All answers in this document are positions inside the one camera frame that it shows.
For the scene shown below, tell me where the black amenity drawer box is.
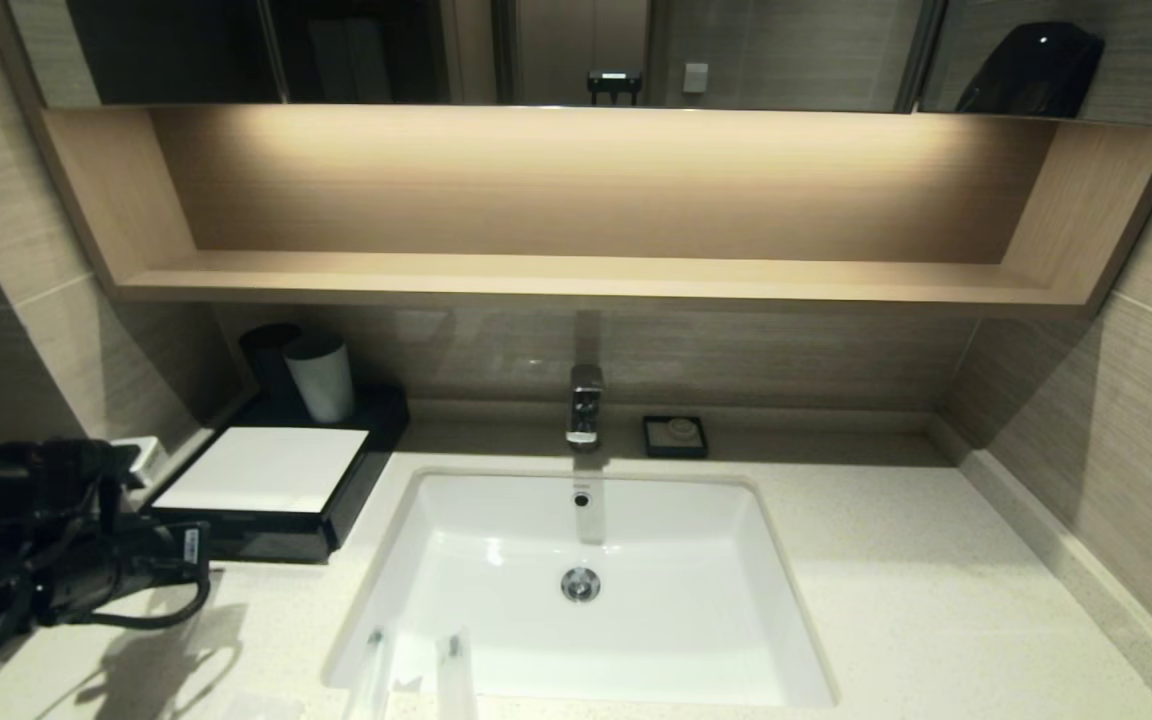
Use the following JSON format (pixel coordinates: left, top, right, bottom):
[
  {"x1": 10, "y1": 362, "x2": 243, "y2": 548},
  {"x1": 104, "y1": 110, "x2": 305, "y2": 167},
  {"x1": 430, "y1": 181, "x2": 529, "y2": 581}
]
[{"x1": 141, "y1": 385, "x2": 411, "y2": 564}]

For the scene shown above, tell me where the black cup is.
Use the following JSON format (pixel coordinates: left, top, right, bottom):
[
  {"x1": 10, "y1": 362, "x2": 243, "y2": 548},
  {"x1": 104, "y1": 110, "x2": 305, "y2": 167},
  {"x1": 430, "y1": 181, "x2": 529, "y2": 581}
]
[{"x1": 239, "y1": 322, "x2": 303, "y2": 409}]

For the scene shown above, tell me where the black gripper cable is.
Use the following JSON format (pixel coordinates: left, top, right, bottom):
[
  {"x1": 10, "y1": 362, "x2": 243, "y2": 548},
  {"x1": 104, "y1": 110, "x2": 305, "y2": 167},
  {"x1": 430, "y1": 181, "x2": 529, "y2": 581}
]
[{"x1": 86, "y1": 575, "x2": 214, "y2": 631}]

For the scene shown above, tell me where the wall mirror cabinet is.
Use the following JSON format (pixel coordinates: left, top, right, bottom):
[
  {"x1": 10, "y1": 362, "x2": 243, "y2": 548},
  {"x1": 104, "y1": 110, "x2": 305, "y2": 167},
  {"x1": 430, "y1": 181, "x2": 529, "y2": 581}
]
[{"x1": 6, "y1": 0, "x2": 1152, "y2": 127}]

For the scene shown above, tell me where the light wooden wall shelf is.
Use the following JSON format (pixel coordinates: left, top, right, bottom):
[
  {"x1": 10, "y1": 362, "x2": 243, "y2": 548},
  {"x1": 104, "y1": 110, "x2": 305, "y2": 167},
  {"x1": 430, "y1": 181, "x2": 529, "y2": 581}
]
[{"x1": 41, "y1": 103, "x2": 1152, "y2": 319}]

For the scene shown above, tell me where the black soap dish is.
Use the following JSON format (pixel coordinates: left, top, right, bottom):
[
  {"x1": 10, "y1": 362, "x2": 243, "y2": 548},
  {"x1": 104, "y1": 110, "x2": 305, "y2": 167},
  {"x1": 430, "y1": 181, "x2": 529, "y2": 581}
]
[{"x1": 642, "y1": 415, "x2": 709, "y2": 460}]

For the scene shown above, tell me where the white cup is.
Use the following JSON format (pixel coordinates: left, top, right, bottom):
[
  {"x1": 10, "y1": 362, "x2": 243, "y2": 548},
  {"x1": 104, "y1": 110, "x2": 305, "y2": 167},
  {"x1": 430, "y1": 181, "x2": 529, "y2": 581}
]
[{"x1": 283, "y1": 334, "x2": 356, "y2": 424}]

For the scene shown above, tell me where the white sink basin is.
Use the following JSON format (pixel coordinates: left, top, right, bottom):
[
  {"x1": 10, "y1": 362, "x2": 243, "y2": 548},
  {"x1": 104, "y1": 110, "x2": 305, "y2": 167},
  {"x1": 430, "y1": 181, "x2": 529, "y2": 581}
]
[{"x1": 322, "y1": 468, "x2": 839, "y2": 709}]

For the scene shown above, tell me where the black wall hair dryer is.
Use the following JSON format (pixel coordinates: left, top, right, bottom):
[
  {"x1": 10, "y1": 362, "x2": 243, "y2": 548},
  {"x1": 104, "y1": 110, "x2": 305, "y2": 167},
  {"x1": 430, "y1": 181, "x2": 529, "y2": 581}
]
[{"x1": 954, "y1": 22, "x2": 1106, "y2": 117}]

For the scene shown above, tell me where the chrome faucet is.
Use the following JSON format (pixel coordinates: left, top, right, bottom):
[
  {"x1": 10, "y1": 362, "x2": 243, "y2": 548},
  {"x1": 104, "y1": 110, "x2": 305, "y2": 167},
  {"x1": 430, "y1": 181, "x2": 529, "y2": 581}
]
[{"x1": 565, "y1": 364, "x2": 605, "y2": 451}]

